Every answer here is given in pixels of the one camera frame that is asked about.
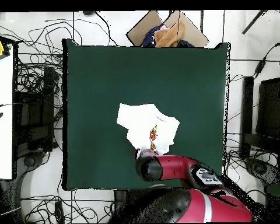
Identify dark blue garment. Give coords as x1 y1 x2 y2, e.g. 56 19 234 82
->
142 24 165 47

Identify black power strip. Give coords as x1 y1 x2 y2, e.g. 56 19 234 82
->
54 201 65 223

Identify black upright stand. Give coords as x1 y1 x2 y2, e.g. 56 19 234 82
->
240 76 254 159

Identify open cardboard box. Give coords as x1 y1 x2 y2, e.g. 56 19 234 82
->
125 10 210 48

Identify dark green table cloth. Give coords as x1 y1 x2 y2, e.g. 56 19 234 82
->
62 38 232 195

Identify white desk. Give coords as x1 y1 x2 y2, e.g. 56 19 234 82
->
0 44 15 180

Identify black thin rod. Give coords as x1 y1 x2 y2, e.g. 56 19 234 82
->
241 9 267 35

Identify grey swivel chair base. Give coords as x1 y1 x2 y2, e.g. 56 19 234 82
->
16 151 46 180
244 157 280 185

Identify tan folded garment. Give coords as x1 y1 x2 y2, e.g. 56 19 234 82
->
153 20 186 48

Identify black power adapter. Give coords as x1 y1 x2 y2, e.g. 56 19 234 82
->
254 59 267 78

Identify black computer tower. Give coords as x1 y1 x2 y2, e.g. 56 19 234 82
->
13 66 57 152

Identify white printed T-shirt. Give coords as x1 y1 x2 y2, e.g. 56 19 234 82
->
115 103 181 156

